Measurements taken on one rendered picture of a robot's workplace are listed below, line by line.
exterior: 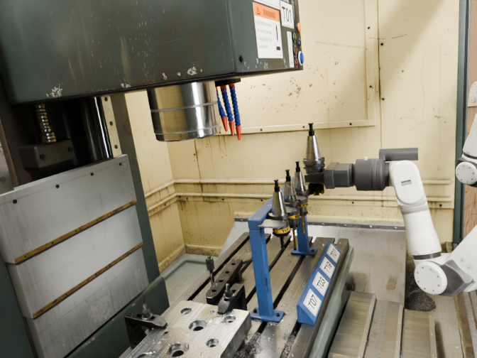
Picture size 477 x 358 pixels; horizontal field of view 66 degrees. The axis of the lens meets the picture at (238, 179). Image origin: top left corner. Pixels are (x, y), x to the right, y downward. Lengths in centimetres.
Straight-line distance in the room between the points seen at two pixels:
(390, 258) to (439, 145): 53
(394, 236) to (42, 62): 155
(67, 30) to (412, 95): 134
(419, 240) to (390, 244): 82
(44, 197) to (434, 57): 150
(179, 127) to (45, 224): 51
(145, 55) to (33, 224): 57
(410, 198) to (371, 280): 78
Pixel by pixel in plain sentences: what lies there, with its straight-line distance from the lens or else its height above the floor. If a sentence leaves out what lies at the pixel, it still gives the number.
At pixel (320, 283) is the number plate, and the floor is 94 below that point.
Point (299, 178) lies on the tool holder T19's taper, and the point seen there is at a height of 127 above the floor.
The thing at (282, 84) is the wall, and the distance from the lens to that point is 185.
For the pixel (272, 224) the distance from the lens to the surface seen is 105.
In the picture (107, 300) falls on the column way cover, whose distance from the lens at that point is 137.
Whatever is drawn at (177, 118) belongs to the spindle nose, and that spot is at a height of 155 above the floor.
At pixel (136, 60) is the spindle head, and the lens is 81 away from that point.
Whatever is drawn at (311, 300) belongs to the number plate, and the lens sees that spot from 121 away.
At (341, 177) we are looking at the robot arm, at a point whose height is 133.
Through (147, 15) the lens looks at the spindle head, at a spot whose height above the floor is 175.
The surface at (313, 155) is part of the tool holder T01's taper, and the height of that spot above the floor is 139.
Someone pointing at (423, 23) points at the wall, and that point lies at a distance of 176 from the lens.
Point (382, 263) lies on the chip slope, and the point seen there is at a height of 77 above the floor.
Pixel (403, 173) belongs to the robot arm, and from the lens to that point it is 100.
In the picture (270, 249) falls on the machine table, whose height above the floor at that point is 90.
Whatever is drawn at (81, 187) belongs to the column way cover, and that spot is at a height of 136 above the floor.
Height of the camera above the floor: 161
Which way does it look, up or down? 15 degrees down
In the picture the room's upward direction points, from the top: 7 degrees counter-clockwise
